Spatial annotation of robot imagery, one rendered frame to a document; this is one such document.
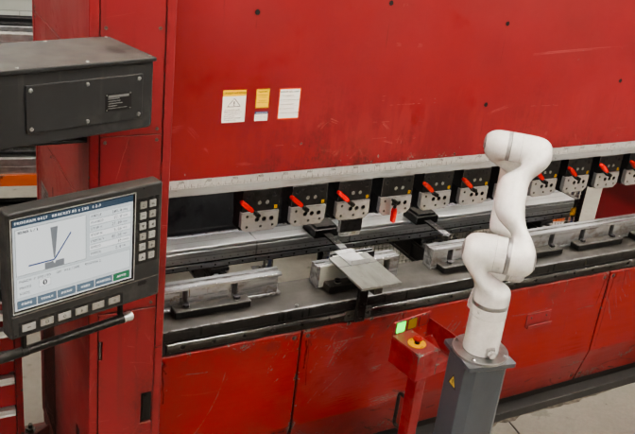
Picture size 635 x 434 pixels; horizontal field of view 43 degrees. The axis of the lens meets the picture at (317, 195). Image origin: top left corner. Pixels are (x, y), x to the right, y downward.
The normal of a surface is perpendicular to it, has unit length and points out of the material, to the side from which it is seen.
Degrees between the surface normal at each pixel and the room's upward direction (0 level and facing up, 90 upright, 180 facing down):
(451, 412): 90
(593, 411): 0
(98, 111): 90
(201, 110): 90
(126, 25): 90
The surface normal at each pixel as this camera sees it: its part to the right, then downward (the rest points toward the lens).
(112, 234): 0.69, 0.35
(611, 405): 0.11, -0.92
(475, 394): 0.33, 0.40
